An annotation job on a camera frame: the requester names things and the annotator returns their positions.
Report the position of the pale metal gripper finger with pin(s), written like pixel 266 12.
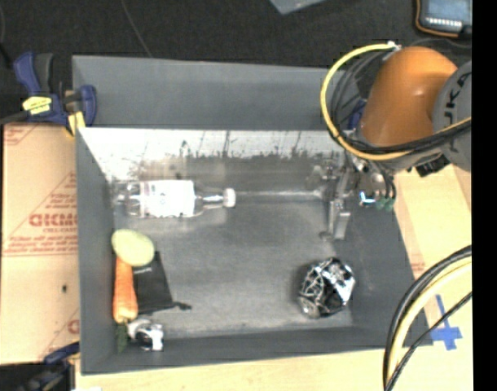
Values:
pixel 335 218
pixel 344 226

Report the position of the black cloth pouch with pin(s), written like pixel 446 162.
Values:
pixel 152 287

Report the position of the orange toy carrot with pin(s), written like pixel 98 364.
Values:
pixel 124 291

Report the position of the black and white crumpled packet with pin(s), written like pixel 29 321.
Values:
pixel 326 287

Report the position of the clear plastic bottle white label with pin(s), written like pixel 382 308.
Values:
pixel 167 199

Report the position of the pale green round slice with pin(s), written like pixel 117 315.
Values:
pixel 132 247

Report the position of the small silver and black object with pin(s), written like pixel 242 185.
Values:
pixel 147 334

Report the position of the grey metal bin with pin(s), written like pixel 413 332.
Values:
pixel 240 259

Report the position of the brown cardboard board red print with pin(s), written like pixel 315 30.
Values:
pixel 36 291

